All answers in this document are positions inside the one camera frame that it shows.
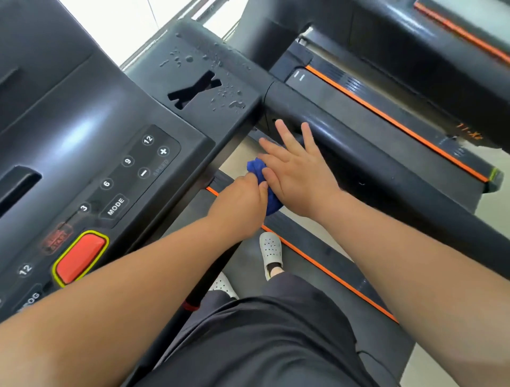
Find person's white clog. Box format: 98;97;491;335
209;272;239;300
259;232;284;282

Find person's left white clog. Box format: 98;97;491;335
209;272;239;300

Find neighbouring black treadmill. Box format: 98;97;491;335
233;0;510;212

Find person's right forearm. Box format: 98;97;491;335
318;191;510;387

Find person's black shorts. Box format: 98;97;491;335
133;271;399;387

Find person's right hand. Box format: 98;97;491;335
258;119;343;224

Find metal window track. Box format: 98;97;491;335
119;0;250;71

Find person's left hand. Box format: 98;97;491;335
207;172;270;244

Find blue cleaning cloth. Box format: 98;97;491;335
246;157;284;217

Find person's left forearm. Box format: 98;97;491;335
0;217;248;387

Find person's right white clog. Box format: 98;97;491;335
259;232;284;282

